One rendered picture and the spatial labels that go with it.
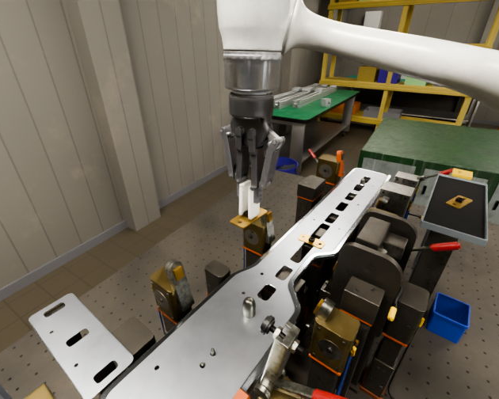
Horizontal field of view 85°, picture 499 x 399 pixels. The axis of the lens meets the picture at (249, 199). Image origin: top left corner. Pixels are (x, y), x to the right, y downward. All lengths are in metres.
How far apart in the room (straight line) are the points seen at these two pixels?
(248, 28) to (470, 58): 0.33
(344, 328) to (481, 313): 0.83
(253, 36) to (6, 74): 1.99
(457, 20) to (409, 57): 7.32
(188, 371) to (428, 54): 0.70
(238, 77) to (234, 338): 0.53
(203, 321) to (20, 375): 0.65
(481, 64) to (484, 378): 0.91
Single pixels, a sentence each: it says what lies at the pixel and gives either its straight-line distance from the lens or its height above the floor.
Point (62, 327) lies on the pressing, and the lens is 0.81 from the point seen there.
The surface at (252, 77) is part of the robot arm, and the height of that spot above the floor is 1.52.
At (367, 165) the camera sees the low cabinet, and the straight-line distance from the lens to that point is 2.93.
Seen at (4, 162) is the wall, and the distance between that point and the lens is 2.33.
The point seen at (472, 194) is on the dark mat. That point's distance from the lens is 1.08.
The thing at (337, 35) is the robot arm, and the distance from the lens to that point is 0.60.
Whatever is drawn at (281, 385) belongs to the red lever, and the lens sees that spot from 0.53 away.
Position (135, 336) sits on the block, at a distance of 0.75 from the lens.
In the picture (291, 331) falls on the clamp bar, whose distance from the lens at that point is 0.43.
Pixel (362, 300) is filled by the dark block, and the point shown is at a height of 1.11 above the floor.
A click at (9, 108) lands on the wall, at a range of 2.30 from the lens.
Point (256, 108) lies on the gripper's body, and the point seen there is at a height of 1.48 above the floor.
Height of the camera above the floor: 1.57
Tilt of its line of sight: 30 degrees down
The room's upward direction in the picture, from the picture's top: straight up
